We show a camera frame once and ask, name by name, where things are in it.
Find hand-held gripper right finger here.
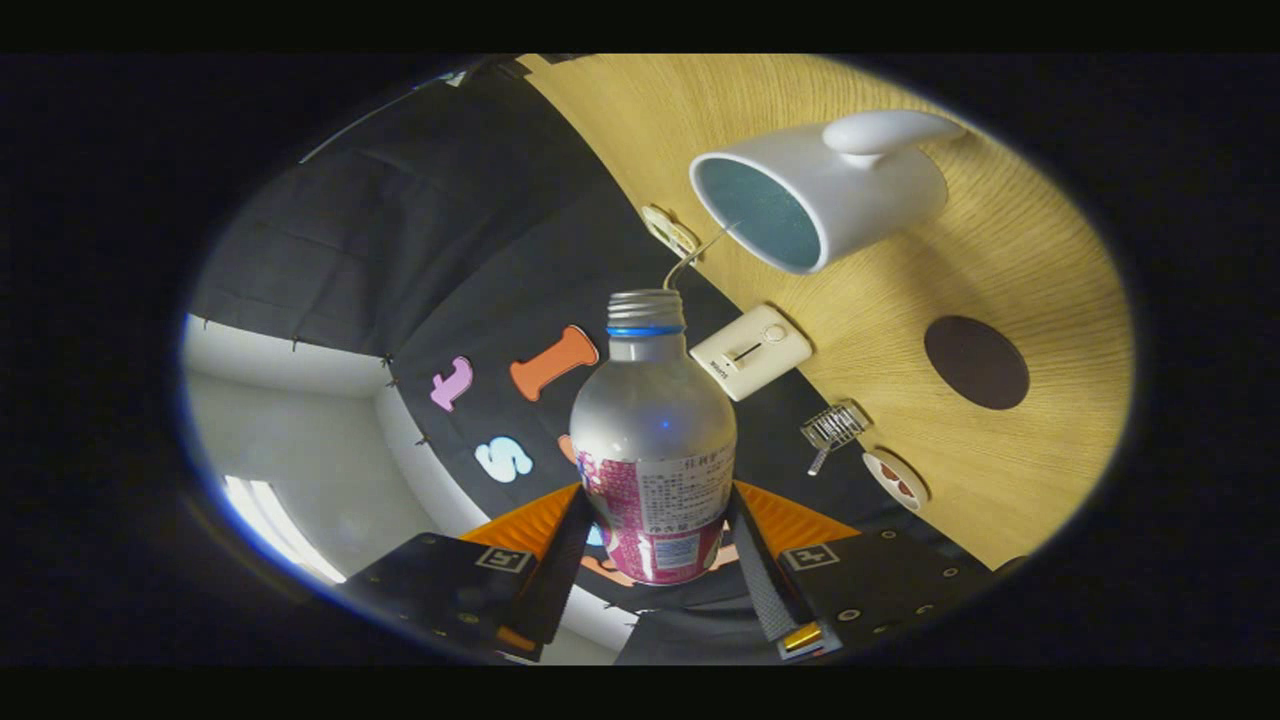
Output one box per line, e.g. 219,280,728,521
727,482,1001,661

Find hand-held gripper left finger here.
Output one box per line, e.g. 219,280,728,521
340,484,596,663

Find silver juice bottle red label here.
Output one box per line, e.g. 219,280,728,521
569,289,738,586

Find dark brown round coaster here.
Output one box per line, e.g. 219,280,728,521
924,316,1031,411

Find white cup blue inside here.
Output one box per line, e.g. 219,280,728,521
688,110,966,276

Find white round plate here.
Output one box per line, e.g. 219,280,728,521
862,448,931,513

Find white toaster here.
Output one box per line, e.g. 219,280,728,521
689,304,813,403

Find ceiling light panel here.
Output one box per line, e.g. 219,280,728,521
222,475,346,586

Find white compartment tray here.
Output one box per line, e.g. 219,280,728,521
640,204,701,259

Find wooden table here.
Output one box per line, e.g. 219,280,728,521
515,55,1136,571

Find metal wire basket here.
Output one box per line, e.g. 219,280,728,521
800,400,873,477

